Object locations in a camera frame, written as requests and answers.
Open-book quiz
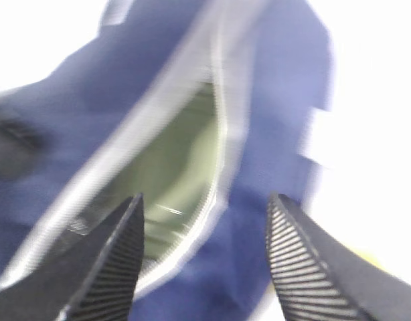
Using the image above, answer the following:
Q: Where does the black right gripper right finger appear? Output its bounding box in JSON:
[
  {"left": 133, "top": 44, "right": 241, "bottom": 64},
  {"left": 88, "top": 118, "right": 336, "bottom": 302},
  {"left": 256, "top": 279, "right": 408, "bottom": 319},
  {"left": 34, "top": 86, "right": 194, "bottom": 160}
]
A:
[{"left": 265, "top": 193, "right": 411, "bottom": 320}]

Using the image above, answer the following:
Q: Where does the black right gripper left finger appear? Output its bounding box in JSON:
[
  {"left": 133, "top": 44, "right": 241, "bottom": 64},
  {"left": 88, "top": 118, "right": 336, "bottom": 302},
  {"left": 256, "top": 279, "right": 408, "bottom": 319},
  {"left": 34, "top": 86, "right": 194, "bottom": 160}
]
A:
[{"left": 0, "top": 194, "right": 145, "bottom": 321}]

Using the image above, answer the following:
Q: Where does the navy blue lunch bag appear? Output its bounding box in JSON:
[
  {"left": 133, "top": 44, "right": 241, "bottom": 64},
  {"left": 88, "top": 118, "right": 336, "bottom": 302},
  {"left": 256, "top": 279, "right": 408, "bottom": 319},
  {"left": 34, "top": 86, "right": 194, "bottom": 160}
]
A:
[{"left": 0, "top": 1, "right": 331, "bottom": 320}]

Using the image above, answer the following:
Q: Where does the yellow banana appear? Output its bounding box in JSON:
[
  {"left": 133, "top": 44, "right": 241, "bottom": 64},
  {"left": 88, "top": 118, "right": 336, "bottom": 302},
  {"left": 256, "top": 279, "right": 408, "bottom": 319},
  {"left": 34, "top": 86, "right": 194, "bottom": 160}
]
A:
[{"left": 348, "top": 246, "right": 389, "bottom": 272}]

